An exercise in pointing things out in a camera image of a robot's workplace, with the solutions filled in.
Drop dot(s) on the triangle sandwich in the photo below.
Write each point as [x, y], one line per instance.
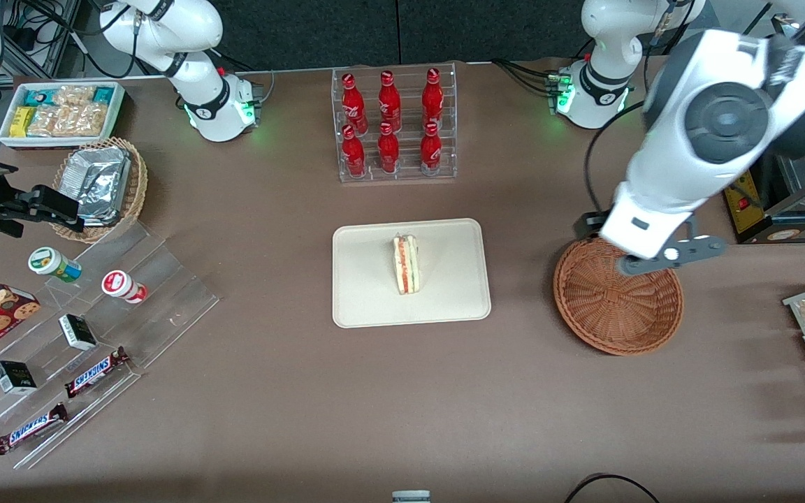
[406, 265]

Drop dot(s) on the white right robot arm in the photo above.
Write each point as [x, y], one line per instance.
[196, 77]

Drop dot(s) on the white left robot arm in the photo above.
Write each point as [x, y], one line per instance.
[675, 161]

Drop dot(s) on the small light wicker basket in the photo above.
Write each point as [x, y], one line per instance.
[133, 192]

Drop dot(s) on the round brown wicker basket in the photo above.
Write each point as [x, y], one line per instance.
[612, 311]

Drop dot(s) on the cream rectangular tray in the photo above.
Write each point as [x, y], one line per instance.
[444, 293]

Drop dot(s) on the silver foil packet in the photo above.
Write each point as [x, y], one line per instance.
[98, 181]

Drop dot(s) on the green lid cup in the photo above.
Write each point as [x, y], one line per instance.
[49, 263]

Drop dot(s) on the white snack bin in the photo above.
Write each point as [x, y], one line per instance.
[8, 136]

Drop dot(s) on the yellow snack packet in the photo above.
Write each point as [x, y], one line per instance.
[22, 121]

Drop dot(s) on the clear cracker bag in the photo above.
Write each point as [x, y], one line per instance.
[70, 121]
[74, 95]

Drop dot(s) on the red lid cup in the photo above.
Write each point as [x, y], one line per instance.
[121, 285]

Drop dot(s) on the teal snack packet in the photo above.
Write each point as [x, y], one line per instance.
[38, 96]
[103, 95]

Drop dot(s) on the small black box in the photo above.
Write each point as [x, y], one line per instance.
[15, 377]
[77, 332]

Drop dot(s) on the clear acrylic stepped display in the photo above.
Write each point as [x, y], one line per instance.
[165, 300]

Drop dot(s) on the Snickers bar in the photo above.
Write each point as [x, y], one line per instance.
[31, 428]
[95, 372]

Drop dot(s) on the red cola bottle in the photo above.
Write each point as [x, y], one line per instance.
[353, 151]
[389, 99]
[353, 101]
[388, 148]
[432, 96]
[431, 148]

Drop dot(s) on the clear acrylic bottle rack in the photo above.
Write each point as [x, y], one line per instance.
[406, 171]

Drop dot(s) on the small grey device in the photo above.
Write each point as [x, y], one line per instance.
[411, 497]

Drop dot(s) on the aluminium frame post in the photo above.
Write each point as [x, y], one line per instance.
[60, 35]

